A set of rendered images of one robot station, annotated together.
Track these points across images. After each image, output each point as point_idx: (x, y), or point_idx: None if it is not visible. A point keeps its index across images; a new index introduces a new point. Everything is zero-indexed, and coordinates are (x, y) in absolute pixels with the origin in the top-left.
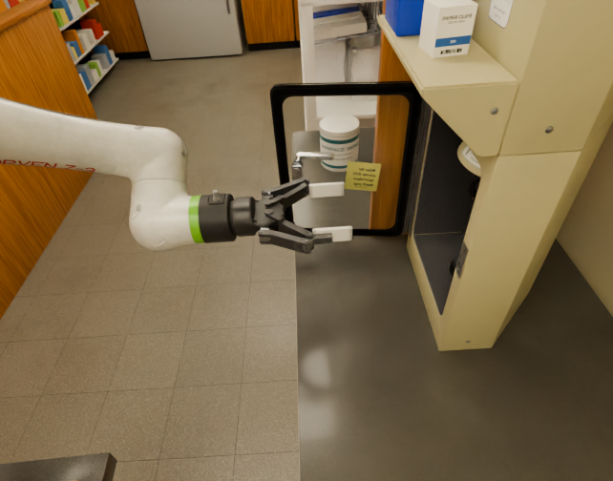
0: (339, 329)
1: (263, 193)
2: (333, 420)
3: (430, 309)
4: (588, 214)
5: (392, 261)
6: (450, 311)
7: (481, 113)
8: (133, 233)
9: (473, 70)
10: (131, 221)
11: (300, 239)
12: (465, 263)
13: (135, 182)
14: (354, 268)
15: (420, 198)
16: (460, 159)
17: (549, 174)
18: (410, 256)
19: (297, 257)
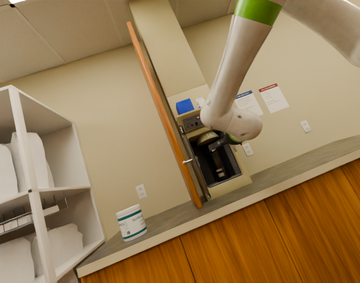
0: (257, 187)
1: (219, 140)
2: (292, 173)
3: (238, 183)
4: (198, 183)
5: (216, 199)
6: (243, 164)
7: None
8: (259, 117)
9: None
10: (254, 113)
11: None
12: (235, 145)
13: (234, 108)
14: (223, 199)
15: (201, 170)
16: (210, 137)
17: None
18: (213, 197)
19: (221, 206)
